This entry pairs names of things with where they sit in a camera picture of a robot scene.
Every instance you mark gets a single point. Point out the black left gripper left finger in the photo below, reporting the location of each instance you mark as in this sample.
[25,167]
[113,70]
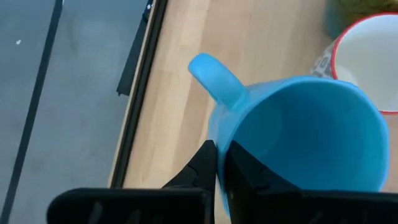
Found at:
[186,199]

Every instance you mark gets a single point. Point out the brown green glazed mug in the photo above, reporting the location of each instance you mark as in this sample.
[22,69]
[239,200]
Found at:
[348,11]

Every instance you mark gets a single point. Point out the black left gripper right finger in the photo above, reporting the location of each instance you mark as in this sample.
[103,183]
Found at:
[258,199]

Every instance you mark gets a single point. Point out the light blue mug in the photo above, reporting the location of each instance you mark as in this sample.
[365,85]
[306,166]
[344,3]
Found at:
[311,133]

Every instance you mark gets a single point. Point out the black table frame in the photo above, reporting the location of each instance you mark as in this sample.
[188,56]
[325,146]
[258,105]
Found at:
[140,93]

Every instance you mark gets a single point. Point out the white grey patterned mug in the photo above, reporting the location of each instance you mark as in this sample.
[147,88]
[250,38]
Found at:
[367,56]

